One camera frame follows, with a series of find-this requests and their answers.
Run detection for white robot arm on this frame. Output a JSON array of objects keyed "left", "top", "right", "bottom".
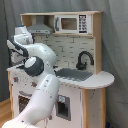
[{"left": 2, "top": 26, "right": 60, "bottom": 128}]

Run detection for wooden toy kitchen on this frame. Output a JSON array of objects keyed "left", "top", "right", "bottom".
[{"left": 8, "top": 11, "right": 114, "bottom": 128}]

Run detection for black toy faucet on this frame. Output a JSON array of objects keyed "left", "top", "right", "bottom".
[{"left": 76, "top": 51, "right": 94, "bottom": 70}]

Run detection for grey toy sink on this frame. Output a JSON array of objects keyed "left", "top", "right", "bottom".
[{"left": 56, "top": 68, "right": 93, "bottom": 81}]

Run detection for red grey stove knob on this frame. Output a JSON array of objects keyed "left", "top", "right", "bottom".
[{"left": 31, "top": 81, "right": 38, "bottom": 89}]

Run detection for grey ice dispenser panel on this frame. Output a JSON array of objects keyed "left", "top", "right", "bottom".
[{"left": 55, "top": 95, "right": 71, "bottom": 121}]

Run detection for toy microwave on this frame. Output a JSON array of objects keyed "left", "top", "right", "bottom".
[{"left": 55, "top": 14, "right": 92, "bottom": 34}]

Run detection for grey range hood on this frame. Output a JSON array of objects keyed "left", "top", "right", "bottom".
[{"left": 27, "top": 16, "right": 53, "bottom": 35}]

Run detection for toy oven door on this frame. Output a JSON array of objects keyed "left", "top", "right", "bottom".
[{"left": 18, "top": 91, "right": 32, "bottom": 112}]

